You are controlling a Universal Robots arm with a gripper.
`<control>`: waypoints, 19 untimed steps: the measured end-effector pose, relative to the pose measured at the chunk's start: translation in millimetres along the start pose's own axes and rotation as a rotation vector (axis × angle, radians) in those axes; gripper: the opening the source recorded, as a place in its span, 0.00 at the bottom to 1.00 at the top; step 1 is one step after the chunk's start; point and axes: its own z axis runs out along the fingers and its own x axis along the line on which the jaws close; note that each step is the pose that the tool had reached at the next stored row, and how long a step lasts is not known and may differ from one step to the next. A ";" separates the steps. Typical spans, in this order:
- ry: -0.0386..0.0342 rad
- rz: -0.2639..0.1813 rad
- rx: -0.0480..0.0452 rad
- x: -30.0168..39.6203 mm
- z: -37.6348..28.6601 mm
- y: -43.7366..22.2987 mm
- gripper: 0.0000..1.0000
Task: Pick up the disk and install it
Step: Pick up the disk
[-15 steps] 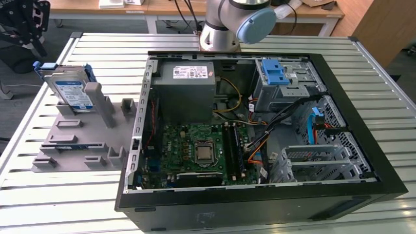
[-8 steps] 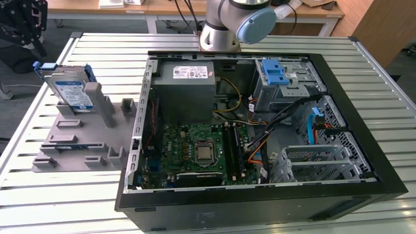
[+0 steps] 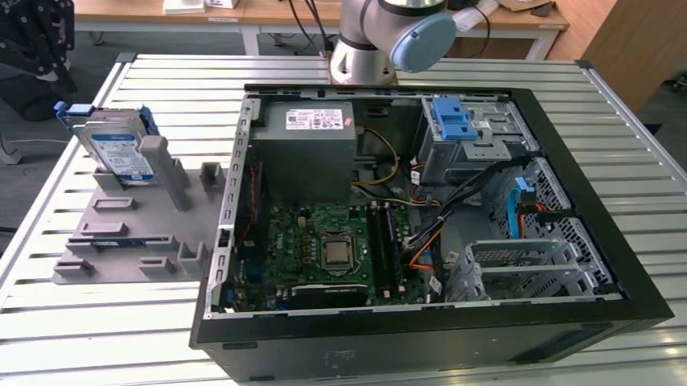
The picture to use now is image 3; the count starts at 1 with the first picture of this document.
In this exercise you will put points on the black PC case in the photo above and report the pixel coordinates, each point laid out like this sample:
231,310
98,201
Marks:
375,346

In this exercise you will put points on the black graphics card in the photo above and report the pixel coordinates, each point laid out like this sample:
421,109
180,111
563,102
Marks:
327,295

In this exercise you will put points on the wooden desk white frame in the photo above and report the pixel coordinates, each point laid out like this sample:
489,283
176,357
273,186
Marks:
507,25
133,18

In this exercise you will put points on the metal optical drive cage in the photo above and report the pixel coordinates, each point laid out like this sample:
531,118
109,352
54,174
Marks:
472,153

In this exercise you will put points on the dark RAM stick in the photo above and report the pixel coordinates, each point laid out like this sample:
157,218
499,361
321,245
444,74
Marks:
395,249

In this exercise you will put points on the blue RAM stick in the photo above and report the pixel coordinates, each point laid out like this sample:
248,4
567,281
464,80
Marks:
117,242

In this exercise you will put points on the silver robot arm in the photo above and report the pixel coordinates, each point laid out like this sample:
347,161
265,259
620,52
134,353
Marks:
364,24

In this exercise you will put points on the grey parts rack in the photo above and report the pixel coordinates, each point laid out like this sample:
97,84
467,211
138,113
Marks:
138,225

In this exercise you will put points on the black CPU socket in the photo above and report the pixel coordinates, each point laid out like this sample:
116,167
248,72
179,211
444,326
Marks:
337,234

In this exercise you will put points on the silver CPU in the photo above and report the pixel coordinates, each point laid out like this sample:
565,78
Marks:
336,254

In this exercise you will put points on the hard disk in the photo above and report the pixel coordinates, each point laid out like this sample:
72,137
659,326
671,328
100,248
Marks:
114,153

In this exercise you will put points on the blue plastic drive latch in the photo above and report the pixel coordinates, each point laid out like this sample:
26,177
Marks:
451,120

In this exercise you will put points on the metal disk bay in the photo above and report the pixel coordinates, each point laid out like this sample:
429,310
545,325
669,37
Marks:
515,269

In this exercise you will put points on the black mesh waste bin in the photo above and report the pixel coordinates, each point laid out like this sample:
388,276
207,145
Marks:
32,104

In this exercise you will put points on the grey power supply unit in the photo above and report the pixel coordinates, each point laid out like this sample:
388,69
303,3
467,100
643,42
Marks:
305,161

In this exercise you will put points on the black RAM slot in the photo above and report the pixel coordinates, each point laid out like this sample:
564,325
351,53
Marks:
377,249

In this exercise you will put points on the wooden cabinet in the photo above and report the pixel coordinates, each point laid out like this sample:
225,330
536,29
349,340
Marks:
633,48

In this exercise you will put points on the small printed white box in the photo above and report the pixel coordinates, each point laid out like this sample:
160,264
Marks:
221,4

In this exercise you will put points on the green motherboard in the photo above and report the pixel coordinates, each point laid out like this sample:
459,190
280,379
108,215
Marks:
300,277

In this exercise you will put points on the brown cardboard piece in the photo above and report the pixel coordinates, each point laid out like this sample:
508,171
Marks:
523,6

